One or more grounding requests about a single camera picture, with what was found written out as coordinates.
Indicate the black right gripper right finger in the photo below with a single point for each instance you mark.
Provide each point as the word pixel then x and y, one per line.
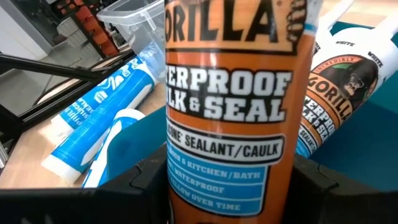
pixel 342 205

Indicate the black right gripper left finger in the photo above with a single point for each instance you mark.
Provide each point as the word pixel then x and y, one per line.
pixel 93 205

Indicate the clear plastic container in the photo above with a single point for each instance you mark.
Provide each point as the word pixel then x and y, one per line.
pixel 140 28

